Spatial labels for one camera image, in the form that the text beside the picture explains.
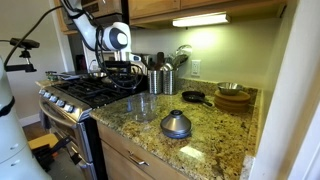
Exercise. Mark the wooden wall cabinets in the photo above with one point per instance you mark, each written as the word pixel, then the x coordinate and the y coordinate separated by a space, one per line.
pixel 160 6

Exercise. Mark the small glass jar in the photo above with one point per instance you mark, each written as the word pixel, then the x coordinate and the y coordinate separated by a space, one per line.
pixel 51 76

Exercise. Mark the black camera on stand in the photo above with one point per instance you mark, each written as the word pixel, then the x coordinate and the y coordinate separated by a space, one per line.
pixel 24 43

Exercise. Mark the wooden spatula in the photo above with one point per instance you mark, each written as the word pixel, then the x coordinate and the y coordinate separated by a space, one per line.
pixel 160 60

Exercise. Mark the clear food processor chamber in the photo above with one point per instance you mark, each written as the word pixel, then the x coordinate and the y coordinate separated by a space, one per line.
pixel 142 106

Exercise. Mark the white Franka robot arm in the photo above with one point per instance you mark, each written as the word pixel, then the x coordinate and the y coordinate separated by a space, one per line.
pixel 90 30

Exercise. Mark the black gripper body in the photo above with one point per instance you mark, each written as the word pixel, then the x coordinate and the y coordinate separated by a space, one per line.
pixel 128 70

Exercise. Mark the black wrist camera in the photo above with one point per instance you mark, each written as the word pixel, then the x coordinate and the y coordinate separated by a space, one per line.
pixel 116 64

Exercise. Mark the stainless gas stove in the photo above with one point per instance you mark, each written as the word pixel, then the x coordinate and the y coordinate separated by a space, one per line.
pixel 76 96

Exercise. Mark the yellow box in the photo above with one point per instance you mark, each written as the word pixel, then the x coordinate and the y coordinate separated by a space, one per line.
pixel 41 140

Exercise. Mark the small steel pan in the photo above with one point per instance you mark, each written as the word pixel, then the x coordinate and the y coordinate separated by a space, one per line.
pixel 95 75

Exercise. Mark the base cabinet with drawer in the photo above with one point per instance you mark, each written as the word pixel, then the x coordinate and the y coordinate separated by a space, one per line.
pixel 120 156

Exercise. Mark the black countertop appliance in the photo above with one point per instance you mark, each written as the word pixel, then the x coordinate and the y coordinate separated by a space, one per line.
pixel 81 63

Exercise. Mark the dark cooking spoon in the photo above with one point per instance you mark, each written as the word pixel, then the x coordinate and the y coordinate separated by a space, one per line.
pixel 144 63

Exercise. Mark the white wall outlet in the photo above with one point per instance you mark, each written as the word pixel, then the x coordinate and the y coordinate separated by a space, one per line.
pixel 195 68

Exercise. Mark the steel ladle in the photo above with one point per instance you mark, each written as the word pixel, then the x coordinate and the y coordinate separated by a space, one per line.
pixel 184 50

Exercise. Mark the steel mixing bowl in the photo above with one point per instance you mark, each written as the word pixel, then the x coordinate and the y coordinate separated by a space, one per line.
pixel 229 88

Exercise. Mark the under-cabinet light bar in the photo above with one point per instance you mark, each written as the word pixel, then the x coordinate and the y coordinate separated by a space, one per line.
pixel 200 20

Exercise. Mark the silver food processor lid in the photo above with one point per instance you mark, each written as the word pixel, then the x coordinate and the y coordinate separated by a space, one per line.
pixel 175 125

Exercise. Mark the perforated steel utensil holder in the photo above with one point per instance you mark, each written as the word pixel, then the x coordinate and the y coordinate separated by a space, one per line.
pixel 155 81
pixel 170 81

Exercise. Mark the small black skillet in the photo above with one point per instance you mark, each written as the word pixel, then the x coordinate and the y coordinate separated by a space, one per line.
pixel 193 96

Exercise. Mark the black floor stand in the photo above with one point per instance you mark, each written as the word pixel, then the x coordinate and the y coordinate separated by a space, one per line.
pixel 50 153

